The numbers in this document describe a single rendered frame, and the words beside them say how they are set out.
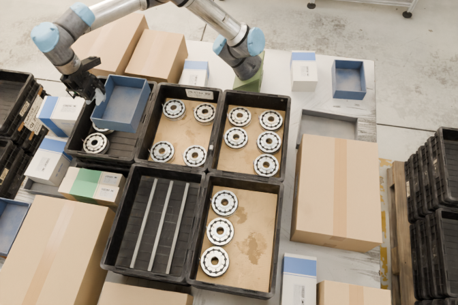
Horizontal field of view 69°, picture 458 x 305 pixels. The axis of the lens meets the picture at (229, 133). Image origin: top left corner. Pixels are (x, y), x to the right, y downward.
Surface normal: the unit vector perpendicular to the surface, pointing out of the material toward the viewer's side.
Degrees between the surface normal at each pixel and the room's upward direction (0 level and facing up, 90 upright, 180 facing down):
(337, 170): 0
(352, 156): 0
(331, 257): 0
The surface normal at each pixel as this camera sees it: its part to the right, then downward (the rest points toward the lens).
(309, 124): -0.04, -0.48
